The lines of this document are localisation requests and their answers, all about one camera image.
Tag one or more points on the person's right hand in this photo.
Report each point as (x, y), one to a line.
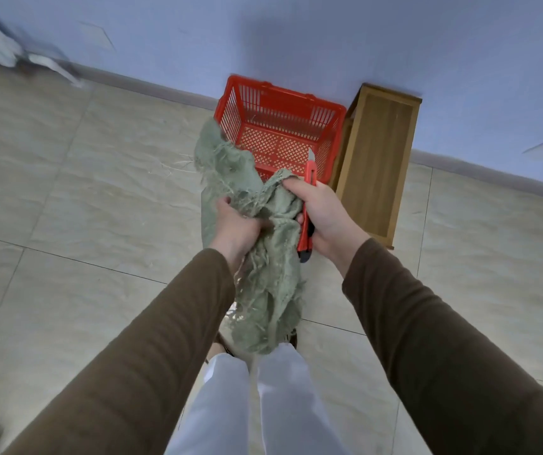
(328, 213)

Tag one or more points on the person's left hand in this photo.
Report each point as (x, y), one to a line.
(233, 232)

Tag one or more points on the person's left thumb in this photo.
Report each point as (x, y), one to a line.
(224, 206)

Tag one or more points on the green frayed cloth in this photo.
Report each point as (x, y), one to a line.
(266, 279)

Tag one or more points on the red utility knife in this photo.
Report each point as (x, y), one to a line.
(307, 232)

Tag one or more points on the person's right forearm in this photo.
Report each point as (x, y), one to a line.
(456, 360)

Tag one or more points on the person's left forearm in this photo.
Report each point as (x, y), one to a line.
(124, 369)

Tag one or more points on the red plastic basket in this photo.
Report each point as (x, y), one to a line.
(281, 132)

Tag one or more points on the person's left shoe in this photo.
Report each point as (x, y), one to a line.
(221, 343)

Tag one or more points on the person's shoe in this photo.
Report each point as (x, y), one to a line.
(221, 343)
(293, 337)

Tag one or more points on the person's right shoe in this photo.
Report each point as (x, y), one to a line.
(293, 337)

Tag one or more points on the wooden stool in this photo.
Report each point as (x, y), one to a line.
(375, 161)

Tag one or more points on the person's white trousers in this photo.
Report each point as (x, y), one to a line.
(262, 407)

